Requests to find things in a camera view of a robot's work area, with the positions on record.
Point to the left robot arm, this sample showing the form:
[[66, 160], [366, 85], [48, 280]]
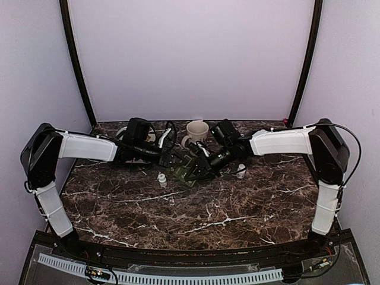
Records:
[[48, 145]]

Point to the white pill bottle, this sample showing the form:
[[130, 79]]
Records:
[[162, 180], [241, 170]]

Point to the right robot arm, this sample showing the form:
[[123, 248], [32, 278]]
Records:
[[322, 141]]

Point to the black frame post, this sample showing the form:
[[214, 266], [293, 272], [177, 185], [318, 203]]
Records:
[[75, 61], [309, 54]]

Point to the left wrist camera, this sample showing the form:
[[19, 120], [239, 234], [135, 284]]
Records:
[[168, 139]]

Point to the right black frame post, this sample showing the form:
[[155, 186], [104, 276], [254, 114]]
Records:
[[309, 54]]

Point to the green weekly pill organizer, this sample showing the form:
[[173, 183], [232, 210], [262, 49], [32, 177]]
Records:
[[181, 171]]

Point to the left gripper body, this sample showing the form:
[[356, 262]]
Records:
[[163, 159]]

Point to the left black frame post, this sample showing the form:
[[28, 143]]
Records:
[[75, 61]]

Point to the teal bowl on plate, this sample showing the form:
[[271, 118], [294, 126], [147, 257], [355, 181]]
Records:
[[121, 130]]

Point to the cream ceramic mug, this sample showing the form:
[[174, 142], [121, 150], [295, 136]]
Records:
[[195, 131]]

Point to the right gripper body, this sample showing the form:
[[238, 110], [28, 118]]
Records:
[[212, 168]]

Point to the white slotted cable duct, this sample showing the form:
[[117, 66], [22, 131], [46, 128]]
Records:
[[144, 274]]

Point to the black front rail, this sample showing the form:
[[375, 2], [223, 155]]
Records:
[[287, 255]]

